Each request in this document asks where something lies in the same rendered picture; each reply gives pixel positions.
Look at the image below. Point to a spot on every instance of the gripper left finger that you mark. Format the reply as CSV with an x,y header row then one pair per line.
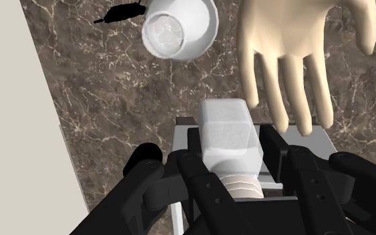
x,y
142,195

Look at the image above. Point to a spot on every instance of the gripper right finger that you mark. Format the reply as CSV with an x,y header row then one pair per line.
x,y
308,182

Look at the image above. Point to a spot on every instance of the white bottle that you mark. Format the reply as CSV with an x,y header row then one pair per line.
x,y
226,136

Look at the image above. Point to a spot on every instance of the grey flat box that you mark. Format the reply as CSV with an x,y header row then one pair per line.
x,y
318,142

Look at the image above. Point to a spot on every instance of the cream hand figure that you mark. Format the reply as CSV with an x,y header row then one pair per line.
x,y
282,32

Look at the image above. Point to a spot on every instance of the white bowl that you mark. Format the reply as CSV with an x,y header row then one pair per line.
x,y
187,29

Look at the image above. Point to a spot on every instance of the small black object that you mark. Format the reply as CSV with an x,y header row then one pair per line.
x,y
122,13

